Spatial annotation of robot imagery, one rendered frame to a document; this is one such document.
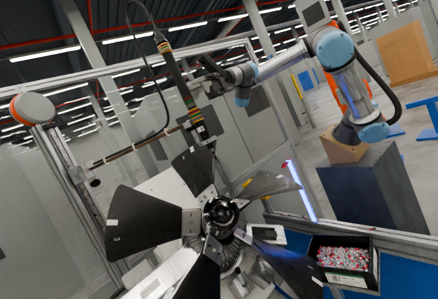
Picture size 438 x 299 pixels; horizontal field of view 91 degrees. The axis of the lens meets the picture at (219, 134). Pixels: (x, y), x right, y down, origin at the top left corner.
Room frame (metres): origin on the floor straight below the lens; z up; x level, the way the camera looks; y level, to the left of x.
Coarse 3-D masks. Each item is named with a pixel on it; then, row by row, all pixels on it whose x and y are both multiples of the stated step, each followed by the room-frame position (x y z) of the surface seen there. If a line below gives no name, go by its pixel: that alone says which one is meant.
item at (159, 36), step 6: (156, 30) 0.75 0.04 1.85; (156, 36) 0.74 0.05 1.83; (162, 36) 0.75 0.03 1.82; (156, 42) 0.75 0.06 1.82; (162, 42) 0.78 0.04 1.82; (198, 126) 0.74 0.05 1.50; (204, 126) 0.75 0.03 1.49; (198, 132) 0.75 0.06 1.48; (204, 132) 0.74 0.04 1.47; (204, 138) 0.74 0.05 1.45; (210, 144) 0.75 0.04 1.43
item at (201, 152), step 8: (184, 152) 0.95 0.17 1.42; (192, 152) 0.93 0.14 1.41; (200, 152) 0.90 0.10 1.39; (208, 152) 0.89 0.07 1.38; (176, 160) 0.94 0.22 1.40; (184, 160) 0.92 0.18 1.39; (192, 160) 0.90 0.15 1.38; (200, 160) 0.87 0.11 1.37; (208, 160) 0.86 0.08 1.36; (176, 168) 0.92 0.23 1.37; (184, 168) 0.90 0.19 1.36; (192, 168) 0.87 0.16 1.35; (200, 168) 0.85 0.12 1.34; (208, 168) 0.83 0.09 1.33; (184, 176) 0.88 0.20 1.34; (192, 176) 0.85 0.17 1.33; (200, 176) 0.82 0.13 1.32; (208, 176) 0.80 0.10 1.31; (192, 184) 0.83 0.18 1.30; (200, 184) 0.81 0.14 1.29; (208, 184) 0.78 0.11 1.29; (192, 192) 0.82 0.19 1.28; (200, 192) 0.79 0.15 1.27
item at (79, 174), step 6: (90, 162) 0.97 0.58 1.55; (72, 168) 0.99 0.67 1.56; (78, 168) 0.93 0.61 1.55; (84, 168) 0.94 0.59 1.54; (96, 168) 0.99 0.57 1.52; (72, 174) 0.95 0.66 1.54; (78, 174) 0.94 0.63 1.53; (84, 174) 0.93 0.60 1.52; (90, 174) 0.95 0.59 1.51; (96, 174) 0.97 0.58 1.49; (72, 180) 0.96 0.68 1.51; (78, 180) 0.95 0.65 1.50; (84, 180) 1.01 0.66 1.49
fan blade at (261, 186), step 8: (256, 176) 0.94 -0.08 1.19; (264, 176) 0.91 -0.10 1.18; (272, 176) 0.90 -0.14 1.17; (248, 184) 0.89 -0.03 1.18; (256, 184) 0.86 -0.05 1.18; (264, 184) 0.83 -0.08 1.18; (272, 184) 0.82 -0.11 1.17; (280, 184) 0.81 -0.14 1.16; (288, 184) 0.81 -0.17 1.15; (296, 184) 0.81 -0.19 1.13; (248, 192) 0.81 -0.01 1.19; (256, 192) 0.78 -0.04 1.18; (264, 192) 0.77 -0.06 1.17; (272, 192) 0.76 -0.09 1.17; (280, 192) 0.76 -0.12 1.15
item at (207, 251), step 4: (208, 236) 0.63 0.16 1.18; (212, 236) 0.65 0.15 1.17; (208, 240) 0.63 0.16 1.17; (212, 240) 0.64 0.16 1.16; (216, 240) 0.66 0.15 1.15; (208, 244) 0.62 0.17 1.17; (212, 244) 0.64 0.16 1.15; (216, 244) 0.65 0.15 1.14; (220, 244) 0.67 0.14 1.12; (204, 248) 0.60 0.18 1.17; (208, 248) 0.61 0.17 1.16; (216, 248) 0.65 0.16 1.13; (220, 248) 0.66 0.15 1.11; (204, 252) 0.59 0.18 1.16; (208, 252) 0.61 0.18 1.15; (212, 252) 0.63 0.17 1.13; (216, 252) 0.64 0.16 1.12; (220, 252) 0.66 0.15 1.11; (208, 256) 0.60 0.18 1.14; (212, 256) 0.62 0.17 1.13; (216, 256) 0.63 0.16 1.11; (220, 256) 0.65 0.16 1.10; (212, 260) 0.61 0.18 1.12; (216, 260) 0.63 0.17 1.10
